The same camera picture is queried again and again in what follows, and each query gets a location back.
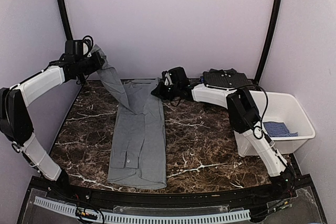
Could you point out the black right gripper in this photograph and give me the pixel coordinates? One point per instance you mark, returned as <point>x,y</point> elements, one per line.
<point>159,91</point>

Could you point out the black striped folded shirt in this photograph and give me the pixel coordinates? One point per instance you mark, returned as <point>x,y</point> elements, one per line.
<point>224,78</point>

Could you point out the grey long sleeve shirt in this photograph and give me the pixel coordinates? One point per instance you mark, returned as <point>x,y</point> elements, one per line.
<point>138,152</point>

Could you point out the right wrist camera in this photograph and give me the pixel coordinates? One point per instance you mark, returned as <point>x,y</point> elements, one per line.
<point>176,76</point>

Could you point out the white plastic bin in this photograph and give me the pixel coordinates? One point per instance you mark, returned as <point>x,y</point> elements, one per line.
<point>279,107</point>

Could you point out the black left frame post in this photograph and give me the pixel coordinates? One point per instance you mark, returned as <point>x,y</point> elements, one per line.
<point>63,3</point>

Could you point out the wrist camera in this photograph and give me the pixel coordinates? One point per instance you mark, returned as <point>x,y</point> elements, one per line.
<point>176,76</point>
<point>79,48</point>

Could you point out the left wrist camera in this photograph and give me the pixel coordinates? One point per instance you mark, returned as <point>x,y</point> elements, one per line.
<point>79,48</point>

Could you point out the black right frame post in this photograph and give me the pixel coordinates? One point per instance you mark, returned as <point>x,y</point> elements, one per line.
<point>268,40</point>

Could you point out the black frame post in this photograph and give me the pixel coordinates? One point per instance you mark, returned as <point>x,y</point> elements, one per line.
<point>268,40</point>
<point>63,3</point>

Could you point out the black front rail base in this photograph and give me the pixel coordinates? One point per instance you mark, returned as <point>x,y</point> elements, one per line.
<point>302,205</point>

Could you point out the white cable duct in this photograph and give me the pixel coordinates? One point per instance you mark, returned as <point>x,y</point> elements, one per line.
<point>90,215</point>

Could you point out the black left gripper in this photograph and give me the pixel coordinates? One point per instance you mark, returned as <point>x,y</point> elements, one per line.
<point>98,62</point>

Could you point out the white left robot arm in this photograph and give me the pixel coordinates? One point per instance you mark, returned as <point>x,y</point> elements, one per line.
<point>16,120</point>

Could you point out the blue checkered shirt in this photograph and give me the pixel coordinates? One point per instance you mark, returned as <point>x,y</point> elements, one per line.
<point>278,129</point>

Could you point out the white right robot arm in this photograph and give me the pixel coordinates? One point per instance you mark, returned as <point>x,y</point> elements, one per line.
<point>244,119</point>

